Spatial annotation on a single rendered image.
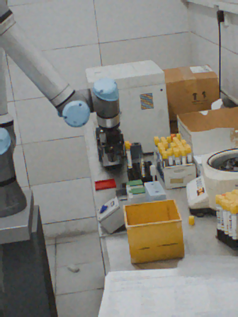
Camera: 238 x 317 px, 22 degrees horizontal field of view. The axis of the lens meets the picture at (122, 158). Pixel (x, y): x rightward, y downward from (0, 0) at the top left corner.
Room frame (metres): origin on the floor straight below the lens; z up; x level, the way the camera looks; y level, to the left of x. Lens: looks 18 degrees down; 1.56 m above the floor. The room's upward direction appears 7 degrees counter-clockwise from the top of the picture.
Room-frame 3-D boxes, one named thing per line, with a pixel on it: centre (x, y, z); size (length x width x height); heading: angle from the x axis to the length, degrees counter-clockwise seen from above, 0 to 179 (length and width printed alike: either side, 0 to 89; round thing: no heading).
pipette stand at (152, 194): (1.51, -0.08, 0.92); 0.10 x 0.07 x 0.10; 6
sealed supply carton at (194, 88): (2.65, -0.33, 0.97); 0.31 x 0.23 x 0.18; 177
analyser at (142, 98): (2.24, -0.04, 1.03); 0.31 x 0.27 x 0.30; 4
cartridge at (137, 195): (1.60, -0.03, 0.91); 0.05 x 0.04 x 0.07; 94
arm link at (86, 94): (1.79, 0.13, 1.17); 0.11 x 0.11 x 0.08; 4
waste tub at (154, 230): (1.36, -0.05, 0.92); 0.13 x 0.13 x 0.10; 1
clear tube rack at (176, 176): (1.85, -0.16, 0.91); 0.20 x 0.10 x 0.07; 4
